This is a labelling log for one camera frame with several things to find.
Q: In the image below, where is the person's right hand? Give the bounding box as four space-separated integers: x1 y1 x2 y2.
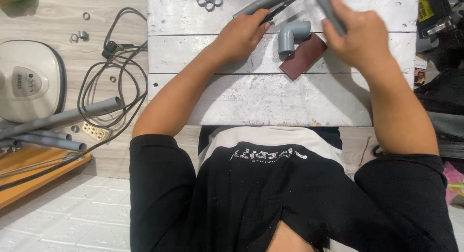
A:
321 0 394 73

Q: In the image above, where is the person's left hand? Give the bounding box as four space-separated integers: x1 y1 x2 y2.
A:
211 8 271 64

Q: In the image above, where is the short grey pipe piece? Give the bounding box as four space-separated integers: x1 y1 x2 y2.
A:
312 0 347 37

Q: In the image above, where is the black pipe cutter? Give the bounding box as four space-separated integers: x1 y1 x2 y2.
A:
259 0 309 26

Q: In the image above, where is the dark red sandpaper sheet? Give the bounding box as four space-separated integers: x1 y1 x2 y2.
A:
279 33 328 81

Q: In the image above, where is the black and white t-shirt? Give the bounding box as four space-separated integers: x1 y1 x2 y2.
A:
129 126 459 252

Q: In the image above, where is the heap of dark bags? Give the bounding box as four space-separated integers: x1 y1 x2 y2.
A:
414 0 464 159

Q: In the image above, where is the white power strip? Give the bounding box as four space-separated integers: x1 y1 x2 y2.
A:
81 121 112 142

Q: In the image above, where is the long grey plastic pipe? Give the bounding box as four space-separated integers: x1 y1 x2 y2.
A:
0 96 123 140
31 130 73 141
11 133 87 152

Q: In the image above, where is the white electric fan base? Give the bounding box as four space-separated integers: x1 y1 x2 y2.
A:
0 40 67 124

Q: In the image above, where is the pink plastic bag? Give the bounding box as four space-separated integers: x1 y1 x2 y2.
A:
443 161 464 205

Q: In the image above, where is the metal rod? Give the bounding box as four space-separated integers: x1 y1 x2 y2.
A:
0 153 85 178

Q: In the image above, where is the orange wooden board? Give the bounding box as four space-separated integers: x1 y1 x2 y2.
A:
0 145 92 210

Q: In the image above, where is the black power cable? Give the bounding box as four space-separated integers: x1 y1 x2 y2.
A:
0 7 148 192

